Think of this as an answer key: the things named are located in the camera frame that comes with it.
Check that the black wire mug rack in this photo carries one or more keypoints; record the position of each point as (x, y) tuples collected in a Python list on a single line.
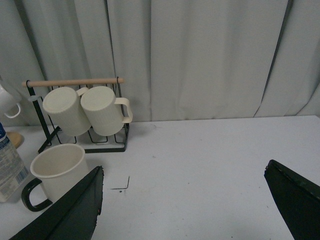
[(117, 143)]

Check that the grey curtain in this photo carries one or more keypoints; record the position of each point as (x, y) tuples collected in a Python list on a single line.
[(180, 59)]

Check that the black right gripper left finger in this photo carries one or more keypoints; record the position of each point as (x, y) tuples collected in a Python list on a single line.
[(73, 216)]

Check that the cream ribbed mug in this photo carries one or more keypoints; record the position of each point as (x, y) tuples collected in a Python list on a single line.
[(106, 112), (63, 105)]

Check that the white ceramic mug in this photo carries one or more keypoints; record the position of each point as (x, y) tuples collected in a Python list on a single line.
[(9, 99)]

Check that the cream mug with black handle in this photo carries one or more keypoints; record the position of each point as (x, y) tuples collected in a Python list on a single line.
[(56, 170)]

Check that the cream ribbed mug left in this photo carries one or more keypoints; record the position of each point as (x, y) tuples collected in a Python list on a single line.
[(63, 105)]

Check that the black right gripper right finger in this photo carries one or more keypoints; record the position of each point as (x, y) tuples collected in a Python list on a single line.
[(297, 199)]

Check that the wooden mug tree stand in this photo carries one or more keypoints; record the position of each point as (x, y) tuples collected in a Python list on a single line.
[(16, 138)]

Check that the cream ribbed mug right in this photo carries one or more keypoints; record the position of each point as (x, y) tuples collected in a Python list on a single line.
[(106, 112)]

